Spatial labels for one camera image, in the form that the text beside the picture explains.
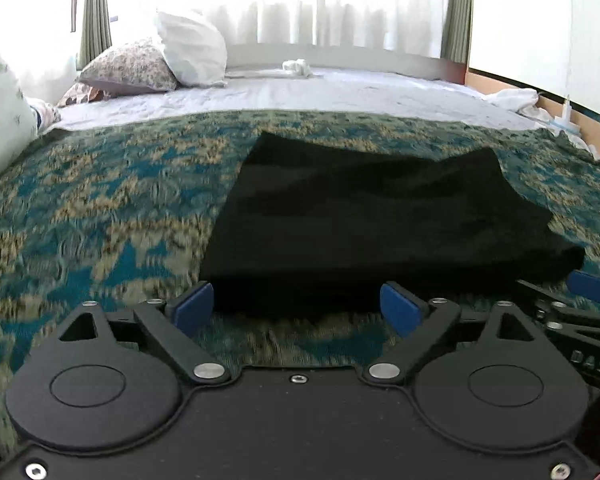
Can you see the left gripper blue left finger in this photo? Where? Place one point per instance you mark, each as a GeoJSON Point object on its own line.
{"type": "Point", "coordinates": [171, 325]}

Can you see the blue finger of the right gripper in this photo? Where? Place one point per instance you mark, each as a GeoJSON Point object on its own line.
{"type": "Point", "coordinates": [585, 285]}

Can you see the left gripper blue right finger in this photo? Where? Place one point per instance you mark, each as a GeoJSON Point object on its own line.
{"type": "Point", "coordinates": [421, 326]}

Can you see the black pants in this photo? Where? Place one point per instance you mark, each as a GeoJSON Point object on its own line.
{"type": "Point", "coordinates": [312, 230]}

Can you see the teal patterned bedspread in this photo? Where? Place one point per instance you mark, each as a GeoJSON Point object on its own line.
{"type": "Point", "coordinates": [123, 213]}

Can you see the crumpled white cloth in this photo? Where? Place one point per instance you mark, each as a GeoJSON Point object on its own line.
{"type": "Point", "coordinates": [525, 101]}

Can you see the white bed sheet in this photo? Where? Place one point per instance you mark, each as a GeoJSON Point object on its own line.
{"type": "Point", "coordinates": [327, 91]}

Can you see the blue white patterned cloth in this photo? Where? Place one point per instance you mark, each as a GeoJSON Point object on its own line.
{"type": "Point", "coordinates": [44, 114]}

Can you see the floral pillow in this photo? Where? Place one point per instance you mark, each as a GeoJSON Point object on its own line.
{"type": "Point", "coordinates": [129, 70]}

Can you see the green leaf print pillow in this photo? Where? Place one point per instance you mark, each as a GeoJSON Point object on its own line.
{"type": "Point", "coordinates": [2, 115]}

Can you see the white pillow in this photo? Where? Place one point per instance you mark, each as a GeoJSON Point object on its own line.
{"type": "Point", "coordinates": [193, 48]}

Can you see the right green curtain panel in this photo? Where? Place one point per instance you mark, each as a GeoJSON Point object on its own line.
{"type": "Point", "coordinates": [456, 37]}

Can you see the green curtain panel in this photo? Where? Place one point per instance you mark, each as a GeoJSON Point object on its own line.
{"type": "Point", "coordinates": [456, 37]}
{"type": "Point", "coordinates": [95, 34]}

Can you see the small white rolled cloth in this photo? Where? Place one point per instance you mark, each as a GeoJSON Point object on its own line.
{"type": "Point", "coordinates": [296, 69]}

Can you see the white sheer curtain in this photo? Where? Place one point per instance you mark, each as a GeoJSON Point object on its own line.
{"type": "Point", "coordinates": [305, 5]}

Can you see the wooden bed frame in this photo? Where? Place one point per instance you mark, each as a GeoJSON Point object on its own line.
{"type": "Point", "coordinates": [586, 119]}

